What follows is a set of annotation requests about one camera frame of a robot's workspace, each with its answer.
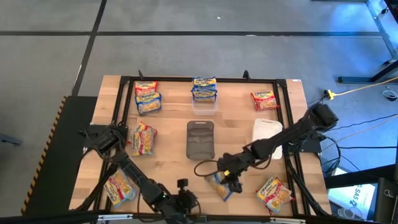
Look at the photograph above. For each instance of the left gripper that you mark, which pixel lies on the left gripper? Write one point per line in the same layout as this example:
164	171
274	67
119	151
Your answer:
186	202

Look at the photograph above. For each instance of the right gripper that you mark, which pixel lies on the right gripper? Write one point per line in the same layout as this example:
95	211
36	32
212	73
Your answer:
233	163

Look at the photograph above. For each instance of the yellow noodle packet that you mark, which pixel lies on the yellow noodle packet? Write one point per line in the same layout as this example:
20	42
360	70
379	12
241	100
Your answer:
116	189

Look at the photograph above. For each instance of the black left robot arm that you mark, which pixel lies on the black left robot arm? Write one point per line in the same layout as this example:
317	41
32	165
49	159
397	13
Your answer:
140	180

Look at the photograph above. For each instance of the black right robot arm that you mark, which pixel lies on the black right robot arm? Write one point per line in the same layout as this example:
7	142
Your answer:
280	140

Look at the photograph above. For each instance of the white plastic bin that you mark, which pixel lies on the white plastic bin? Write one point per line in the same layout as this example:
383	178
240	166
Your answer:
264	129

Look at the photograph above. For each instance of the clear plastic bin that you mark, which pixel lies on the clear plastic bin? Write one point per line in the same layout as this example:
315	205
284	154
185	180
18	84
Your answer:
204	109

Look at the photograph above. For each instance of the clear plastic cup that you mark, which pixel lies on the clear plastic cup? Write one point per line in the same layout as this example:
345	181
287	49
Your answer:
348	213

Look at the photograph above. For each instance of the white printed box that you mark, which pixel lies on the white printed box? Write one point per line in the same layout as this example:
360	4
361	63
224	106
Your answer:
351	197

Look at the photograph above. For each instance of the black desk foot bar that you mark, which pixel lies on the black desk foot bar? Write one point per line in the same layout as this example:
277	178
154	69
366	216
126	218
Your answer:
357	178

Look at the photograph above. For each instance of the yellow power plug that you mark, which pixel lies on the yellow power plug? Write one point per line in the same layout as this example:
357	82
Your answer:
329	93

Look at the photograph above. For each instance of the black hazard-striped platform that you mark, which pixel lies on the black hazard-striped platform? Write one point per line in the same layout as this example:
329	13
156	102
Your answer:
56	161

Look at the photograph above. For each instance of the grey metal foot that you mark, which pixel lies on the grey metal foot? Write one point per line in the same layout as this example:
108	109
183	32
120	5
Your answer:
9	140

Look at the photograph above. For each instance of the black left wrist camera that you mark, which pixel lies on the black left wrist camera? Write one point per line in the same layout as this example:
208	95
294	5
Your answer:
182	184

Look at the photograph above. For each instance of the silver metal bracket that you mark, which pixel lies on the silver metal bracket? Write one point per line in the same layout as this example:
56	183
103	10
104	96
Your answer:
287	220
115	217

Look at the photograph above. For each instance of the black aluminium table frame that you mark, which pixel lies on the black aluminium table frame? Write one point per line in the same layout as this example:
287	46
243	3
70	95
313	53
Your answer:
202	79

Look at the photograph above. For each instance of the black metal desk frame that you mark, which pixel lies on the black metal desk frame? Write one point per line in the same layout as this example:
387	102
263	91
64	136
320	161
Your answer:
357	80

